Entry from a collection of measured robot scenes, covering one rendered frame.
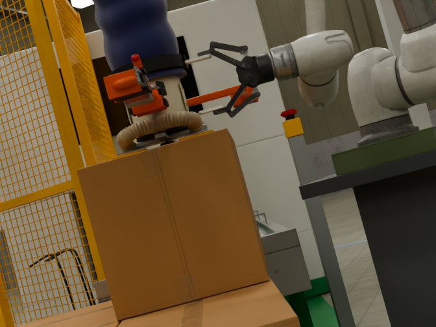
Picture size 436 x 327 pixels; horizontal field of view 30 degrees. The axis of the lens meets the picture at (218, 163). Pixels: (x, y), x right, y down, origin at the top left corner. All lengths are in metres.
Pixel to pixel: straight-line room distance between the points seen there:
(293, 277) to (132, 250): 0.82
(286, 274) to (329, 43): 0.95
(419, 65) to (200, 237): 0.80
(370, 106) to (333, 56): 0.38
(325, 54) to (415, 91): 0.41
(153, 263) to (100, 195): 0.22
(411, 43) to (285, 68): 0.44
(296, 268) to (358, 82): 0.69
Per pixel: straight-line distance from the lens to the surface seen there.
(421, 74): 2.36
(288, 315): 1.51
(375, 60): 2.43
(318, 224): 3.30
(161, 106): 2.08
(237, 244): 2.05
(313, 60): 2.07
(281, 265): 2.73
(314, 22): 2.29
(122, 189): 2.07
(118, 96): 1.75
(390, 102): 2.41
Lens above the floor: 0.80
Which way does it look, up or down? 2 degrees up
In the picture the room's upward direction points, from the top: 15 degrees counter-clockwise
